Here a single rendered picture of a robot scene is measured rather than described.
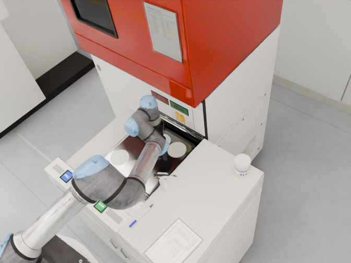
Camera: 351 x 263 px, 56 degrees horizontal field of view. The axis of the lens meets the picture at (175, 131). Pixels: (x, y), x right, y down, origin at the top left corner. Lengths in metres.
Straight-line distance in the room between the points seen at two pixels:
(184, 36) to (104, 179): 0.57
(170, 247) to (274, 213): 1.28
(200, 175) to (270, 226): 1.07
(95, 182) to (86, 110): 2.30
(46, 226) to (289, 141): 2.17
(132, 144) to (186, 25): 0.83
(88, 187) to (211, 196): 0.60
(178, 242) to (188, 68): 0.71
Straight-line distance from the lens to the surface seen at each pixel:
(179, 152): 1.72
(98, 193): 1.15
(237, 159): 1.49
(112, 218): 1.55
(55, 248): 1.55
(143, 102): 1.48
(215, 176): 1.56
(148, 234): 1.47
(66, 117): 3.42
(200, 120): 1.59
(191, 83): 1.36
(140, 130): 1.45
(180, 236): 1.44
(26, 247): 1.28
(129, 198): 1.16
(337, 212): 2.66
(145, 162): 1.32
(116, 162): 1.76
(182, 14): 1.17
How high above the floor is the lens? 2.30
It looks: 51 degrees down
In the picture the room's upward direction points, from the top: 11 degrees counter-clockwise
